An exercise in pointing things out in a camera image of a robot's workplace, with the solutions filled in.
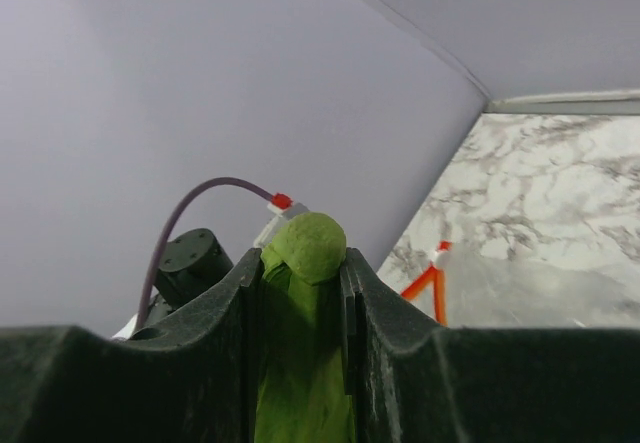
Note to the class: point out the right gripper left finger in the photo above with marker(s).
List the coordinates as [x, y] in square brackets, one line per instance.
[192, 377]

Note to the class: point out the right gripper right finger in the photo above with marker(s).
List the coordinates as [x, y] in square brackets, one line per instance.
[413, 380]

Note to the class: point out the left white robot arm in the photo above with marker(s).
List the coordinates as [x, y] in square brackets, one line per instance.
[191, 264]

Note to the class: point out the clear orange zip bag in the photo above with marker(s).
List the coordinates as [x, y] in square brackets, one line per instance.
[461, 288]

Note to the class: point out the green leaf vegetable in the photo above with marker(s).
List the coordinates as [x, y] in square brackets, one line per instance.
[301, 396]

